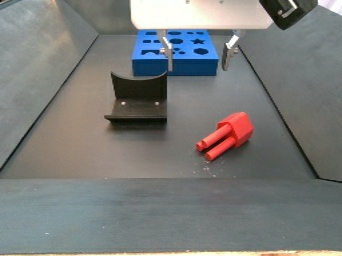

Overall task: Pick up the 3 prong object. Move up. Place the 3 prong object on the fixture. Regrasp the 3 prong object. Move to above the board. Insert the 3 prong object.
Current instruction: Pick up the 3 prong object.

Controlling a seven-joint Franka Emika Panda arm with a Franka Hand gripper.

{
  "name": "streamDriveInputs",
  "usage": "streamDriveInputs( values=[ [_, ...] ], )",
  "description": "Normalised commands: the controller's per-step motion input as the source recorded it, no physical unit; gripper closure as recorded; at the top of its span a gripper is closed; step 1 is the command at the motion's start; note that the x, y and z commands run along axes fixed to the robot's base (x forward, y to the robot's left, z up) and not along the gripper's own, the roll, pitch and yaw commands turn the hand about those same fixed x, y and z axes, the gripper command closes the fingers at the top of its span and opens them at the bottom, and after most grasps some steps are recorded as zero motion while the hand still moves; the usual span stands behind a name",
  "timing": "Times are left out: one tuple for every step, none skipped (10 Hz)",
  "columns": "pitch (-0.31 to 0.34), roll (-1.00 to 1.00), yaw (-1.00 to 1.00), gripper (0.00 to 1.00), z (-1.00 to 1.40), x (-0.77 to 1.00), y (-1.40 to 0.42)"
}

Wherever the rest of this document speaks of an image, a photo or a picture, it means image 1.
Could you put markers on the black curved fixture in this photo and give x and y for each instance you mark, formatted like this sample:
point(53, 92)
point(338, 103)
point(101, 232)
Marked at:
point(141, 99)

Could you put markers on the red three prong object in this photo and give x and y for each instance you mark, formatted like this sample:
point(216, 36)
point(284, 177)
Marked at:
point(234, 131)

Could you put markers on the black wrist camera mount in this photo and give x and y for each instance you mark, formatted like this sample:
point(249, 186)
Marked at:
point(286, 12)

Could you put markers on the blue foam shape block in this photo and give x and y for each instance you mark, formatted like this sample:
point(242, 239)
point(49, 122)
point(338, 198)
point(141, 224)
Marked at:
point(194, 57)

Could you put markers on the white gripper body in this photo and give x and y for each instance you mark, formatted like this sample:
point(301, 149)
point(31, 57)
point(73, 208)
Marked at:
point(198, 14)

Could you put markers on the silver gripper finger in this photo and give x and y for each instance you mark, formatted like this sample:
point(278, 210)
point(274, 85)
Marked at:
point(166, 50)
point(230, 49)

